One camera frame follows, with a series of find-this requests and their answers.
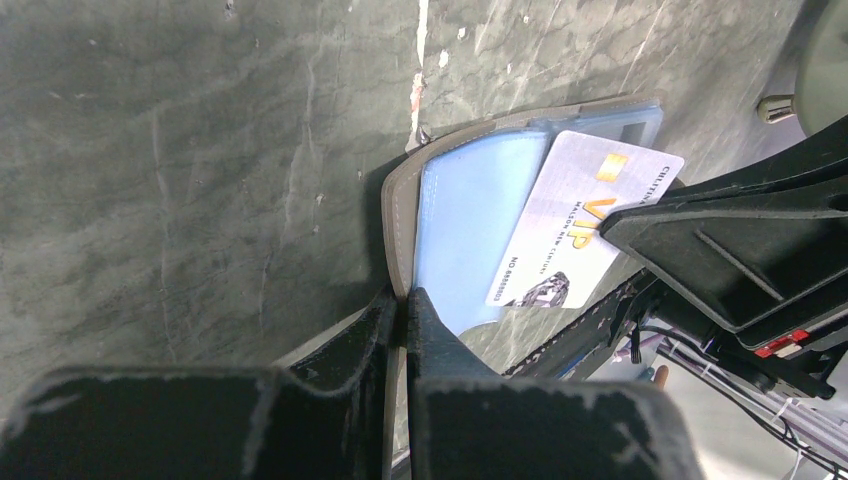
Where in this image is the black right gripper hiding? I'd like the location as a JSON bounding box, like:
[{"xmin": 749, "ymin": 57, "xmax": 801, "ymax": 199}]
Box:
[{"xmin": 599, "ymin": 120, "xmax": 847, "ymax": 401}]

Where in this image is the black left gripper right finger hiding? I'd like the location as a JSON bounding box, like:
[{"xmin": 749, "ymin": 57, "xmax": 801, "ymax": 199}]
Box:
[{"xmin": 407, "ymin": 288, "xmax": 702, "ymax": 479}]

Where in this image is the grey card holder wallet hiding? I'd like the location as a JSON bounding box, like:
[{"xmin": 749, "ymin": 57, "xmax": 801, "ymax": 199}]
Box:
[{"xmin": 381, "ymin": 91, "xmax": 664, "ymax": 335}]

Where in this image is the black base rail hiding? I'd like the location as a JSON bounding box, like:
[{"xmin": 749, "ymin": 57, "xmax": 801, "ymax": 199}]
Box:
[{"xmin": 503, "ymin": 270, "xmax": 657, "ymax": 381}]

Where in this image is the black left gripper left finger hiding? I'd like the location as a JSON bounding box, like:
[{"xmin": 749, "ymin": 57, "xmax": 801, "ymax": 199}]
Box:
[{"xmin": 1, "ymin": 289, "xmax": 397, "ymax": 479}]

